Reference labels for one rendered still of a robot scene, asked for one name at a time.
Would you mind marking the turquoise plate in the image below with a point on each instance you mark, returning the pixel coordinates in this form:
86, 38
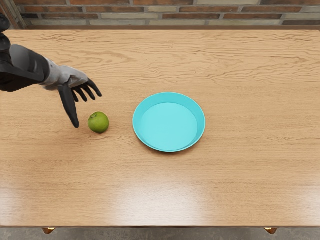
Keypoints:
169, 122

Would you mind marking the green apple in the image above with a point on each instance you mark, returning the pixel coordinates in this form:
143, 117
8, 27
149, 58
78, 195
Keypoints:
98, 122

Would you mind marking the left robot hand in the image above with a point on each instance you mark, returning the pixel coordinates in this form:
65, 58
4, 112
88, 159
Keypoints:
65, 77

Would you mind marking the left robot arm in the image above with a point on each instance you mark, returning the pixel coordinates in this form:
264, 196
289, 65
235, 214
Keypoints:
20, 66

